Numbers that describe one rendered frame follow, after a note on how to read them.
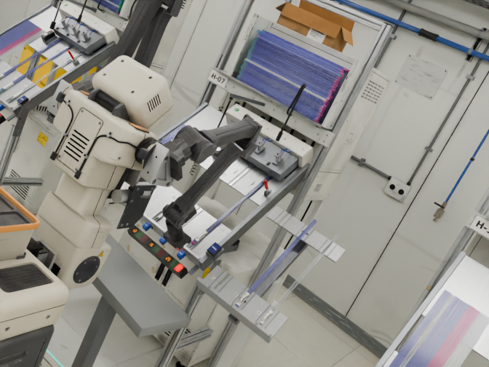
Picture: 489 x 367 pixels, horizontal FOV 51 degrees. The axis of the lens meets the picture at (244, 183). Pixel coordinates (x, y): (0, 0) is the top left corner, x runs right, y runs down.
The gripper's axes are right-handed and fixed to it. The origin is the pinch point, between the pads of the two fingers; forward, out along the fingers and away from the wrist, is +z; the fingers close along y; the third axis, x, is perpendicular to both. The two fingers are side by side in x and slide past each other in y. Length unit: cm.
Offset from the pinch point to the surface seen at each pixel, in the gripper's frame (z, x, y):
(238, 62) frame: -18, -88, 50
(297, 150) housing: -4, -71, -3
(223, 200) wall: 167, -116, 110
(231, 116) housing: -2, -69, 37
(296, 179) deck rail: 5, -63, -9
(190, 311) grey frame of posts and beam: 19.7, 11.2, -14.0
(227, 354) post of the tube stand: 29.8, 11.5, -34.7
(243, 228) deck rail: 4.7, -26.6, -9.8
